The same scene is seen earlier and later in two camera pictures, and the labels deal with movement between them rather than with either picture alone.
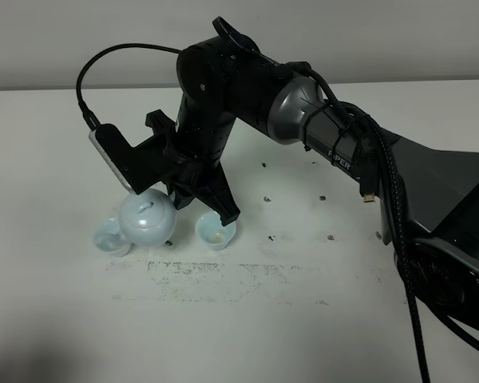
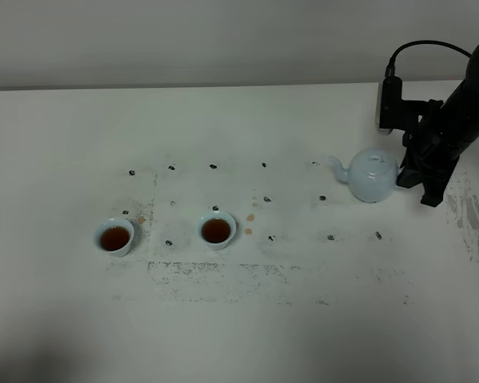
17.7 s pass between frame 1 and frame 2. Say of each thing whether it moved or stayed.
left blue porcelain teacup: stayed
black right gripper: moved
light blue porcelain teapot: moved
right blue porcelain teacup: stayed
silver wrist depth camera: moved
